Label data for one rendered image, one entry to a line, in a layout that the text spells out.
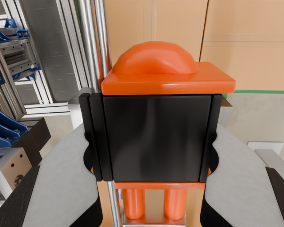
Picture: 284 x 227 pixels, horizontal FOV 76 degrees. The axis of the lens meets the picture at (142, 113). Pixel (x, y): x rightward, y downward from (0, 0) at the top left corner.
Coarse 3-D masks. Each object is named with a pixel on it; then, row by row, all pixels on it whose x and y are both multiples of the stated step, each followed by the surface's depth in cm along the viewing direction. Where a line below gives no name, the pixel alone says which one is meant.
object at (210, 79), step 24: (216, 72) 11; (120, 96) 10; (144, 96) 10; (168, 96) 10; (192, 96) 10; (216, 96) 10; (120, 120) 11; (144, 120) 11; (168, 120) 11; (192, 120) 11; (216, 120) 11; (120, 144) 12; (144, 144) 12; (168, 144) 12; (192, 144) 12; (120, 168) 13; (144, 168) 13; (168, 168) 13; (192, 168) 12
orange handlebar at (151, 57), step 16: (144, 48) 11; (160, 48) 11; (176, 48) 11; (128, 64) 11; (144, 64) 11; (160, 64) 11; (176, 64) 11; (192, 64) 11; (128, 192) 16; (144, 192) 17; (176, 192) 16; (128, 208) 17; (144, 208) 18; (176, 208) 17
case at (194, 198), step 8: (104, 184) 51; (104, 192) 52; (192, 192) 51; (200, 192) 51; (104, 200) 54; (120, 200) 54; (192, 200) 53; (200, 200) 53; (104, 208) 55; (192, 208) 54; (200, 208) 54; (104, 216) 57; (192, 216) 56; (104, 224) 59; (112, 224) 59; (192, 224) 58; (200, 224) 58
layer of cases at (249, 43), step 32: (128, 0) 65; (160, 0) 65; (192, 0) 64; (224, 0) 64; (256, 0) 64; (128, 32) 70; (160, 32) 69; (192, 32) 69; (224, 32) 69; (256, 32) 69; (224, 64) 74; (256, 64) 74
